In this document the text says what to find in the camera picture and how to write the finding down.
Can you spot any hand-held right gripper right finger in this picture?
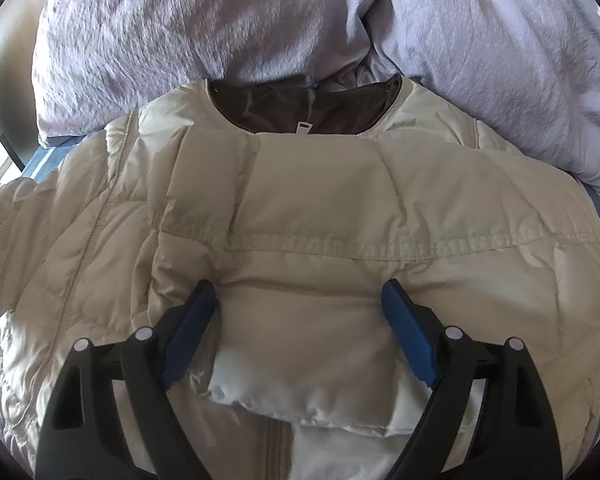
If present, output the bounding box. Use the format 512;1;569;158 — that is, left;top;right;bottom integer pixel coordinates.
380;277;563;480

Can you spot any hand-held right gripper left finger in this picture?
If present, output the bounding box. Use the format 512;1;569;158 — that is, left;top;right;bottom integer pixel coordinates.
35;280;218;480

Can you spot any beige puffer jacket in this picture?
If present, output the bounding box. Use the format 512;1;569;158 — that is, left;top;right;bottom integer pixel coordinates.
0;74;600;480

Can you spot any blue striped bed sheet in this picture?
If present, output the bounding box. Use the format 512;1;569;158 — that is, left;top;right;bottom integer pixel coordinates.
20;132;600;461

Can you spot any lavender duvet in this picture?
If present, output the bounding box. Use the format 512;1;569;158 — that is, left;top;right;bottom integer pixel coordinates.
325;0;600;203

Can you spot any lavender pillow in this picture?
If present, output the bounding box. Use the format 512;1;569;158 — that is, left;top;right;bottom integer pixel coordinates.
32;0;381;148

